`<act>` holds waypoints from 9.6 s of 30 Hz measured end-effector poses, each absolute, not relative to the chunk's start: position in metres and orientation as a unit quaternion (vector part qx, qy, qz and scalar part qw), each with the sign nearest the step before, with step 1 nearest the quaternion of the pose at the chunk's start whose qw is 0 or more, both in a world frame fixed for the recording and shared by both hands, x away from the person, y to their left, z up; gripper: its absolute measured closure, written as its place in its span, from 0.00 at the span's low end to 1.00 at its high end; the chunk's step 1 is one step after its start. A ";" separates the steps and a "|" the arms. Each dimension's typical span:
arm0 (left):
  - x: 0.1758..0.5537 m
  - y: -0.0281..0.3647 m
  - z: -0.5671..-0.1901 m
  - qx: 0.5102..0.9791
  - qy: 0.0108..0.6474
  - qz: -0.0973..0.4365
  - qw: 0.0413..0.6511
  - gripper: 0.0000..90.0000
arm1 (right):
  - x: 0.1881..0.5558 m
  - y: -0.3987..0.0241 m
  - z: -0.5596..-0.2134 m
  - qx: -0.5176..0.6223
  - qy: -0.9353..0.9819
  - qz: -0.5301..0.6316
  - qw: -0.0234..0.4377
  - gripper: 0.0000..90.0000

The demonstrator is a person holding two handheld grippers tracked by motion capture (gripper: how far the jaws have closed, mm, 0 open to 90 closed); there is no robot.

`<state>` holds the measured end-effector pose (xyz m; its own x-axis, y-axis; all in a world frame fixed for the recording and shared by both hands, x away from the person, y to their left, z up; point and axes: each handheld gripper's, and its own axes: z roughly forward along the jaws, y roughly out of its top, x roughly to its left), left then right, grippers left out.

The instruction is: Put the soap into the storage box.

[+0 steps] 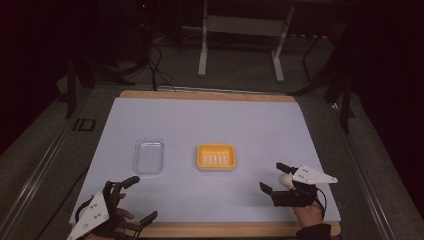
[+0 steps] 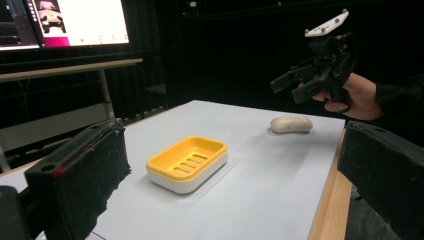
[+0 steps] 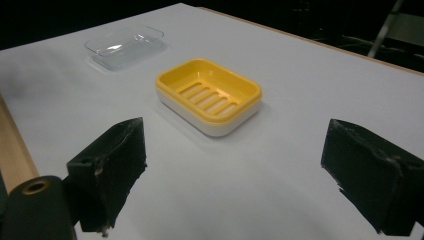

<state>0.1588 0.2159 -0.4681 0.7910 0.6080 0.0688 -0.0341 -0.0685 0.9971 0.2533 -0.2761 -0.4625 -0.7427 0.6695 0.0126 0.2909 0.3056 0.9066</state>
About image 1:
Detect black stand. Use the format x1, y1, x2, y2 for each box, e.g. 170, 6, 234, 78
287, 29, 356, 135
64, 55, 136, 120

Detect pale blue table mat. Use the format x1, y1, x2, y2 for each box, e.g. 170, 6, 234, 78
68, 96, 342, 225

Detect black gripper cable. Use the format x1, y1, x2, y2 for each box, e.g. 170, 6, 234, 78
314, 186, 329, 216

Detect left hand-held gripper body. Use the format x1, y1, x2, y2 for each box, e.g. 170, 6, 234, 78
66, 180, 142, 240

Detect white metal stand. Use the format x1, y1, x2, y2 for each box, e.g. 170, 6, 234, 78
196, 0, 296, 84

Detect person's left hand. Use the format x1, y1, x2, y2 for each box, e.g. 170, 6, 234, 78
83, 192, 136, 240

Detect yellow soap dish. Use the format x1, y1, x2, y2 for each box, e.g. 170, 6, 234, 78
195, 142, 237, 173

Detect clear plastic dish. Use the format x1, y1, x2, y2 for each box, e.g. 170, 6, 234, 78
132, 137, 166, 176

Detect person's right hand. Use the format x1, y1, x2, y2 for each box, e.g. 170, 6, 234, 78
293, 199, 325, 230

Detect black floor bracket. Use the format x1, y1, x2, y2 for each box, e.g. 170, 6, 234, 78
72, 117, 97, 133

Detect metal floor rail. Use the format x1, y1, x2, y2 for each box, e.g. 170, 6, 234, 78
0, 114, 78, 240
333, 105, 398, 240

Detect white rounded object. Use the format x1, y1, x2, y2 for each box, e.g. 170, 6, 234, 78
279, 172, 295, 192

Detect black floor cables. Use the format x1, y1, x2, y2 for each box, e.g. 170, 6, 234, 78
145, 42, 177, 92

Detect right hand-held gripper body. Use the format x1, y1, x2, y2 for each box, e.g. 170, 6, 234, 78
271, 163, 339, 209

